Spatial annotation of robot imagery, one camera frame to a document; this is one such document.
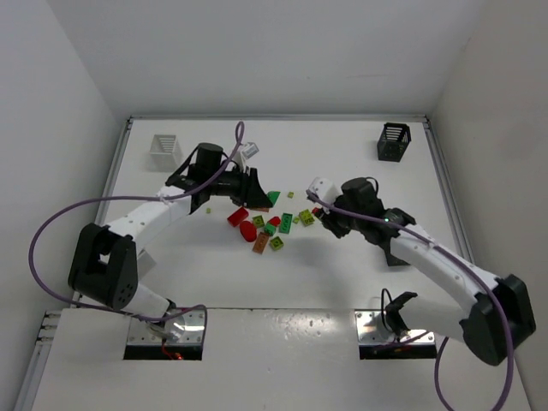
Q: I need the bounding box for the white slotted container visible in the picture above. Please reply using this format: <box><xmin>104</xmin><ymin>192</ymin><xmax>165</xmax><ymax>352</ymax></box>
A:
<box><xmin>149</xmin><ymin>134</ymin><xmax>182</xmax><ymax>172</ymax></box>
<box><xmin>137</xmin><ymin>249</ymin><xmax>156</xmax><ymax>280</ymax></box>

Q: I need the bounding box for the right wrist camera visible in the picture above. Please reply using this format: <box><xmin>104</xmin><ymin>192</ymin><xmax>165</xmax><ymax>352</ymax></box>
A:
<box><xmin>306</xmin><ymin>177</ymin><xmax>342</xmax><ymax>205</ymax></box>

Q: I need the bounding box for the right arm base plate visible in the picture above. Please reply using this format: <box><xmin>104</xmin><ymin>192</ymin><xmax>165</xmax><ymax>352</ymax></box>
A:
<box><xmin>354</xmin><ymin>310</ymin><xmax>435</xmax><ymax>347</ymax></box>

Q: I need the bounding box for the black slotted container far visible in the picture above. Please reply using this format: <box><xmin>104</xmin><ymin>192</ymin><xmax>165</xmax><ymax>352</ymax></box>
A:
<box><xmin>377</xmin><ymin>122</ymin><xmax>411</xmax><ymax>163</ymax></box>

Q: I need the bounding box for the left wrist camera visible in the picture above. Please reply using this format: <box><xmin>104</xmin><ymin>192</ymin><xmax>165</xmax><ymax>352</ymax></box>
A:
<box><xmin>238</xmin><ymin>142</ymin><xmax>259</xmax><ymax>166</ymax></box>

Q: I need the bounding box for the lime lego brick left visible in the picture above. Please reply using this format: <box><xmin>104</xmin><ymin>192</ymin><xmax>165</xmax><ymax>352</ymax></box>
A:
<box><xmin>252</xmin><ymin>215</ymin><xmax>265</xmax><ymax>228</ymax></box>

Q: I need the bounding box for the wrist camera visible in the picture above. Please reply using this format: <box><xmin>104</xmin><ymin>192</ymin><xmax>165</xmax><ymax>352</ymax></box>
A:
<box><xmin>306</xmin><ymin>177</ymin><xmax>342</xmax><ymax>205</ymax></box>
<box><xmin>238</xmin><ymin>142</ymin><xmax>259</xmax><ymax>166</ymax></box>

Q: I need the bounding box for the white slotted container far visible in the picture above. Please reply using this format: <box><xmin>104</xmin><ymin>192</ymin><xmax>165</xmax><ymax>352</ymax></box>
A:
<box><xmin>149</xmin><ymin>134</ymin><xmax>182</xmax><ymax>172</ymax></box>

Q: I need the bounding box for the lime square lego brick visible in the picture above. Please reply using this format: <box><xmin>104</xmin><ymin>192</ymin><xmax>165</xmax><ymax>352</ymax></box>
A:
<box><xmin>269</xmin><ymin>236</ymin><xmax>284</xmax><ymax>251</ymax></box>

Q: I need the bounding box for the green wedge lego brick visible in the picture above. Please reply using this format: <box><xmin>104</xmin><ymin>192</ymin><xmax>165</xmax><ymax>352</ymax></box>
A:
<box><xmin>267</xmin><ymin>191</ymin><xmax>281</xmax><ymax>206</ymax></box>

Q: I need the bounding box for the black slotted container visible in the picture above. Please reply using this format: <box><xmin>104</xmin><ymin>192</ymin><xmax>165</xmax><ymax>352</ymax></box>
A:
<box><xmin>384</xmin><ymin>250</ymin><xmax>408</xmax><ymax>267</ymax></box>
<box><xmin>377</xmin><ymin>122</ymin><xmax>411</xmax><ymax>163</ymax></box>

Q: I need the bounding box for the black slotted container near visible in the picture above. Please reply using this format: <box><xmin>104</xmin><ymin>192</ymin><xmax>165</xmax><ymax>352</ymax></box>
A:
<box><xmin>384</xmin><ymin>250</ymin><xmax>408</xmax><ymax>267</ymax></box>

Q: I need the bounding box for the white slotted container near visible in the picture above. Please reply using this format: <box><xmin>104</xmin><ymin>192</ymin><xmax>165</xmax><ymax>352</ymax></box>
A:
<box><xmin>137</xmin><ymin>249</ymin><xmax>156</xmax><ymax>280</ymax></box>

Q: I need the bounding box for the black base cable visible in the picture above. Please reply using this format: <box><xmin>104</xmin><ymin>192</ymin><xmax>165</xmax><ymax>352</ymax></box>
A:
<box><xmin>380</xmin><ymin>287</ymin><xmax>419</xmax><ymax>331</ymax></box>

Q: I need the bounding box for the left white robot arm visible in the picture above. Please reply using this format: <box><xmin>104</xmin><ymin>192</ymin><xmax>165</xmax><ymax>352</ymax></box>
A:
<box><xmin>68</xmin><ymin>143</ymin><xmax>271</xmax><ymax>322</ymax></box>

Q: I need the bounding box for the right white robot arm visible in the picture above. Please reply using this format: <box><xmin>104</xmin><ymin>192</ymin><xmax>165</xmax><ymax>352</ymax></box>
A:
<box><xmin>307</xmin><ymin>177</ymin><xmax>536</xmax><ymax>366</ymax></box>

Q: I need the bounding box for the lime lego brick right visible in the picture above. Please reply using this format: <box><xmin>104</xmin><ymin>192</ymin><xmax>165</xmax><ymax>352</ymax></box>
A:
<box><xmin>299</xmin><ymin>209</ymin><xmax>314</xmax><ymax>227</ymax></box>

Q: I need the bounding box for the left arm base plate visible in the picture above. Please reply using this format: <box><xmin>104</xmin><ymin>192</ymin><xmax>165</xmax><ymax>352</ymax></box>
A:
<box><xmin>127</xmin><ymin>306</ymin><xmax>208</xmax><ymax>347</ymax></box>

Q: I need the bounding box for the orange lego brick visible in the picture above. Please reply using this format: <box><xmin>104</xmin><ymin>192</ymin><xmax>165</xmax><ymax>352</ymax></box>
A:
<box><xmin>252</xmin><ymin>232</ymin><xmax>270</xmax><ymax>254</ymax></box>

